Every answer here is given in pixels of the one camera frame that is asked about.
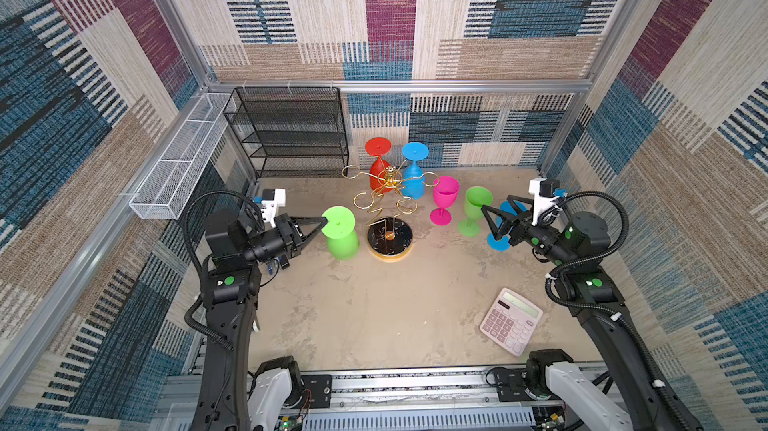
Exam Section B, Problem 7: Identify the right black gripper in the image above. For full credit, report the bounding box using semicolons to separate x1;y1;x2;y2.
480;194;574;268

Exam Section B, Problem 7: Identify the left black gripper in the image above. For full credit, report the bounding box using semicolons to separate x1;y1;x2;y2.
240;219;325;268

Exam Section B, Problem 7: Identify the blue plastic wine glass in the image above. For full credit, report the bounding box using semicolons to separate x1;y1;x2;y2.
486;200;529;252
402;142;429;200

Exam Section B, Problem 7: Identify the green plastic wine glass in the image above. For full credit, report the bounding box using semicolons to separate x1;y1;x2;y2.
458;186;493;237
322;206;360;261

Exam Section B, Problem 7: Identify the magenta plastic wine glass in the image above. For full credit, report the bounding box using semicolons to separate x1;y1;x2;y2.
430;176;460;226

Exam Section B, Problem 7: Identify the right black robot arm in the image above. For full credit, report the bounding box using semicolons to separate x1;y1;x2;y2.
481;179;702;430

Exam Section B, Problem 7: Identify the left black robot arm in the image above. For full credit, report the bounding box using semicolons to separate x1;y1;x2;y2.
184;192;328;430

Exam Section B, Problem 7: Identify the red plastic wine glass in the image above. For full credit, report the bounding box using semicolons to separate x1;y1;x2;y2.
365;137;392;191

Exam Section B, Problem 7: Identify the black mesh shelf rack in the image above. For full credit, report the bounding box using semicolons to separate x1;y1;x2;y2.
224;87;349;178

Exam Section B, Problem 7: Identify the pink calculator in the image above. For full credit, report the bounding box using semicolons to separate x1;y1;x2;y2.
480;288;544;357

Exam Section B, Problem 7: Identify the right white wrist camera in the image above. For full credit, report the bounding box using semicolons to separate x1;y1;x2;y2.
528;177;567;226

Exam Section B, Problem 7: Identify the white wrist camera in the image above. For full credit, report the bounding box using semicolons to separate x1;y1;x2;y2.
253;188;287;228
528;177;567;226

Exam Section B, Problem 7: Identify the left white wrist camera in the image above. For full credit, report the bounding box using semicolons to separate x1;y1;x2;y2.
253;188;287;228

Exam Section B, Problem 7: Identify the gold wire wine glass rack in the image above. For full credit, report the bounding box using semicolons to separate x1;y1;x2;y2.
341;164;440;263

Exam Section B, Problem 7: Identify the white wire mesh basket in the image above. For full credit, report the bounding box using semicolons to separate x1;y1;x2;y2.
129;93;230;220

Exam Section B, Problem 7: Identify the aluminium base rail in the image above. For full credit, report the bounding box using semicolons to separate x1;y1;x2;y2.
149;364;685;431

